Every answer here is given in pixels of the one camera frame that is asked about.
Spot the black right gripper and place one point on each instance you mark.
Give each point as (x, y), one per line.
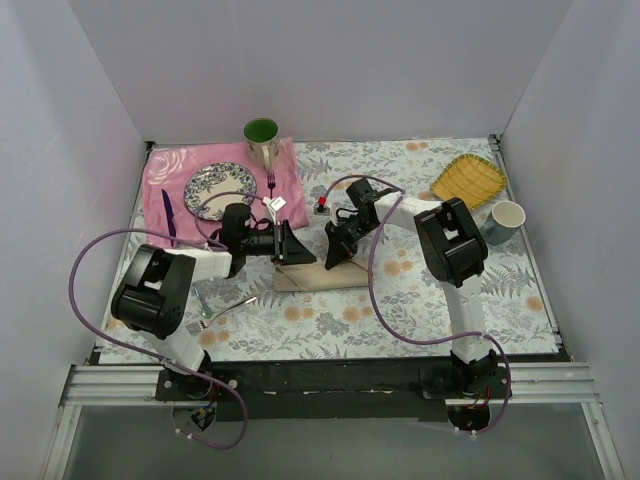
(343, 237)

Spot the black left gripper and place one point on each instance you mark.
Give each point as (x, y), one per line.
(281, 242)

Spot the beige cloth napkin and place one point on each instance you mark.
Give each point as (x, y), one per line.
(315, 278)

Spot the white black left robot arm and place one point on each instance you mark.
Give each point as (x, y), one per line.
(152, 296)

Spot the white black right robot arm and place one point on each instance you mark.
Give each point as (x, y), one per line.
(454, 253)

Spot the green inside ceramic mug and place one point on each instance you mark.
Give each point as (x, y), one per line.
(262, 137)

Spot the pink cloth placemat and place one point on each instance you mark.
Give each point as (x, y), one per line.
(170, 169)

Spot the purple fork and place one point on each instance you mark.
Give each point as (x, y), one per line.
(271, 182)

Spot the floral ceramic plate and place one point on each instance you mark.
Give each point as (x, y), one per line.
(211, 189)

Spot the iridescent spoon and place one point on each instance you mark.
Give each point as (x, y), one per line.
(206, 311)

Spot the silver fork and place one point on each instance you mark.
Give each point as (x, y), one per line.
(203, 324)

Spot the purple knife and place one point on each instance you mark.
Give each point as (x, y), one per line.
(168, 213)

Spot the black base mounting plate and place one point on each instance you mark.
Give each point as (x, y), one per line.
(325, 389)

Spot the yellow woven bamboo tray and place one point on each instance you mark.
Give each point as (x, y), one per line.
(471, 178)

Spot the grey white mug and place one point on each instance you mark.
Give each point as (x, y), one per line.
(503, 222)

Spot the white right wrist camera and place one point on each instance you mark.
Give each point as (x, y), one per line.
(332, 210)

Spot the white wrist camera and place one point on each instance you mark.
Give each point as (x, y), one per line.
(332, 210)
(273, 206)

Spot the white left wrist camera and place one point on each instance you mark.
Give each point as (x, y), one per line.
(273, 206)

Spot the aluminium frame rail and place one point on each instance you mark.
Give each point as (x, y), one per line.
(529, 382)

